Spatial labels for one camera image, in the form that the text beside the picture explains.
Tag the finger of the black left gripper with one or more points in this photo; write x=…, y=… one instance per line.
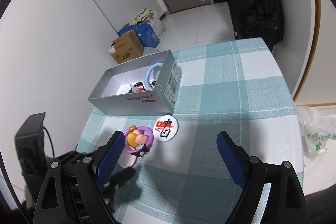
x=115, y=182

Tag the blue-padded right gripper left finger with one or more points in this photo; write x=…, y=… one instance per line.
x=96, y=170

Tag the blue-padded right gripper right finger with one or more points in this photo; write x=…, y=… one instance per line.
x=245, y=170

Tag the red-rimmed round pin badge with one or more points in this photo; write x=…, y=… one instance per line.
x=127, y=160

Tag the small red hair clip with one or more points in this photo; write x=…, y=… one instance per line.
x=140, y=89

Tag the white round China badge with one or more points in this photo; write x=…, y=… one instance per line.
x=165, y=128

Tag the teal plaid tablecloth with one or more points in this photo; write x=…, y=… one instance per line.
x=236, y=87

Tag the silver cardboard box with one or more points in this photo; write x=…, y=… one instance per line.
x=159, y=73

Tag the white green plastic bag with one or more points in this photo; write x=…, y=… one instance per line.
x=316, y=130

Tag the brown cardboard box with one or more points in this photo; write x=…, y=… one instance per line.
x=127, y=47

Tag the blue cardboard box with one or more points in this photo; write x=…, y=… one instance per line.
x=144, y=32

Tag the white cloth bag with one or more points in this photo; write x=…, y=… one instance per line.
x=148, y=16

